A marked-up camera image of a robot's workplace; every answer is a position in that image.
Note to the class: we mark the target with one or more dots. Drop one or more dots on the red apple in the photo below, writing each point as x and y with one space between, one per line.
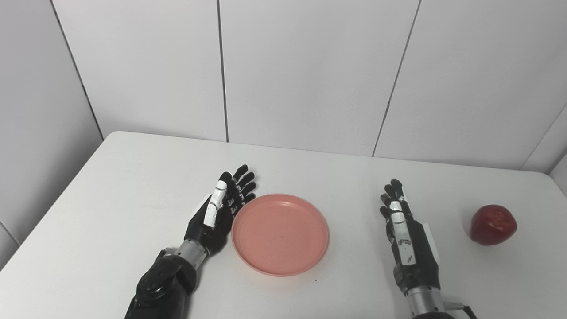
492 225

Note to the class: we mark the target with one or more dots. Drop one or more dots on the pink round plate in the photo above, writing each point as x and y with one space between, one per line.
280 235

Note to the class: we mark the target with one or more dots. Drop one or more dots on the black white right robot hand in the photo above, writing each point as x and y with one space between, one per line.
418 261

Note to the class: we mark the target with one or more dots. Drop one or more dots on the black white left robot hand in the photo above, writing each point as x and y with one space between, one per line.
208 232

